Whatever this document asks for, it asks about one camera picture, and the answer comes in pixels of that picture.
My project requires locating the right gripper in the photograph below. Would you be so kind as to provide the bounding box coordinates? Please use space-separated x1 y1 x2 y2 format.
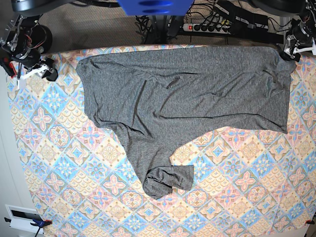
15 58 58 89

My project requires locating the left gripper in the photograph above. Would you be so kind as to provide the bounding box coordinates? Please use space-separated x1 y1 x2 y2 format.
276 35 316 62

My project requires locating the grey t-shirt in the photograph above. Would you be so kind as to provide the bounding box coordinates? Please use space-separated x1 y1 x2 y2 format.
76 46 296 199

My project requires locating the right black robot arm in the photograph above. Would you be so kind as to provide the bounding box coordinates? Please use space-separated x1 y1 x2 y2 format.
0 14 58 88

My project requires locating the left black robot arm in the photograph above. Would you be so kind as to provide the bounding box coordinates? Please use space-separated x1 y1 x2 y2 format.
278 19 316 62

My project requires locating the black round stool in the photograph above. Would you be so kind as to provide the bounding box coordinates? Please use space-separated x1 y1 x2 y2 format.
31 25 53 53

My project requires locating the red blue table clamp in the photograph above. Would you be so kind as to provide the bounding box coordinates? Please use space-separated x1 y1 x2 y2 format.
0 39 20 79

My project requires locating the black power strip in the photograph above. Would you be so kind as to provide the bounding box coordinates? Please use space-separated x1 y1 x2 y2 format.
182 23 231 35

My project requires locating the patterned colourful tablecloth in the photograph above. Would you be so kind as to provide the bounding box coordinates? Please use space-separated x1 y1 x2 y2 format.
6 46 316 237

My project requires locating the orange blue corner clamp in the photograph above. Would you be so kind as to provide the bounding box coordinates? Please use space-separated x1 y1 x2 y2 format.
4 217 52 237

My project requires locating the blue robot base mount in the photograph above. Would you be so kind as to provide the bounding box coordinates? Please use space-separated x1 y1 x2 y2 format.
118 0 194 16

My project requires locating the white wall outlet box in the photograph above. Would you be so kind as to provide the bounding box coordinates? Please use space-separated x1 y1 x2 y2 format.
5 204 41 234

